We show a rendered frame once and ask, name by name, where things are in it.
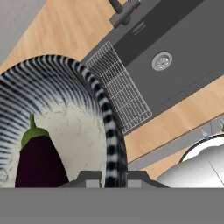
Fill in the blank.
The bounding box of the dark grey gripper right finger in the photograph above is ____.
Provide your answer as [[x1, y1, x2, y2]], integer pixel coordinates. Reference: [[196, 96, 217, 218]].
[[126, 170, 171, 189]]

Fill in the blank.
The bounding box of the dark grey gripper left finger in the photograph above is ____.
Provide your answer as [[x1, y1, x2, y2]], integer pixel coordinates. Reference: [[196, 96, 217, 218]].
[[59, 170, 103, 189]]

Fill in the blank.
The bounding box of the white bowl with black stripes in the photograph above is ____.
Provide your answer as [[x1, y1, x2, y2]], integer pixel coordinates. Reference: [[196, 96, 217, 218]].
[[0, 54, 129, 189]]

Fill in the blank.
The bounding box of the purple eggplant with green stem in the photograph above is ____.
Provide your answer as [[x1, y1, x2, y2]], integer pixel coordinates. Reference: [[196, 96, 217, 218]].
[[14, 113, 70, 189]]

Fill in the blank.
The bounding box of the silver sink drain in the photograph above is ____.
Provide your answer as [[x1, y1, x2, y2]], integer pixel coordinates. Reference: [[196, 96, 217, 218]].
[[151, 51, 173, 72]]

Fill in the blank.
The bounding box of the dark grey sink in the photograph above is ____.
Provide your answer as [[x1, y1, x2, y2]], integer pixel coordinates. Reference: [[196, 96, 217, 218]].
[[80, 0, 224, 136]]

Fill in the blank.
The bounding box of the white rounded object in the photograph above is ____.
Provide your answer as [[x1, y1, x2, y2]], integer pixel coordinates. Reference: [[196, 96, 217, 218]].
[[157, 135, 224, 188]]

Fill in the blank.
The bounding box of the dark grey tap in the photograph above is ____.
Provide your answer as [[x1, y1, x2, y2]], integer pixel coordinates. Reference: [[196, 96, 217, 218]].
[[108, 0, 143, 30]]

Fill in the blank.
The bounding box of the white wire rack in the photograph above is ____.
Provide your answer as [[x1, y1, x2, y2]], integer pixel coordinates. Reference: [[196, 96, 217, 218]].
[[85, 40, 153, 136]]

